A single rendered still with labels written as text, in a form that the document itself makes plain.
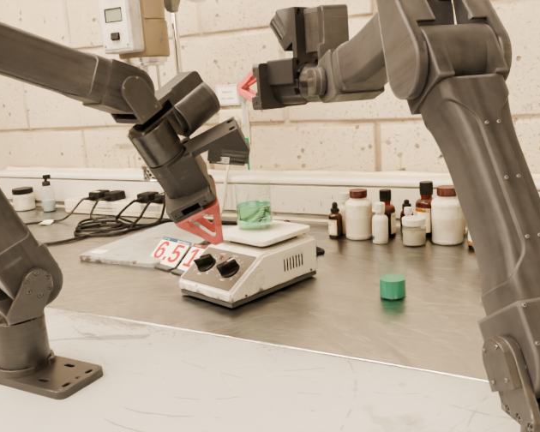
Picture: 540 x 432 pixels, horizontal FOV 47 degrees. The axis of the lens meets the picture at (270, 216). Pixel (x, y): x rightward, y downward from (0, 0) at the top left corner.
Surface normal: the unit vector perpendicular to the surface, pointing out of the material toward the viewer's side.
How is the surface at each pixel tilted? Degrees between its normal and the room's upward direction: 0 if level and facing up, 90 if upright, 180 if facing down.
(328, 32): 89
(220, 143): 109
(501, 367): 90
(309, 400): 0
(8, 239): 77
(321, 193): 90
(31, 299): 90
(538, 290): 56
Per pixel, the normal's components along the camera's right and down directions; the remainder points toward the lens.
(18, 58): 0.59, 0.18
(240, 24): -0.48, 0.22
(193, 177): 0.16, 0.51
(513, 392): -0.97, 0.11
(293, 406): -0.07, -0.97
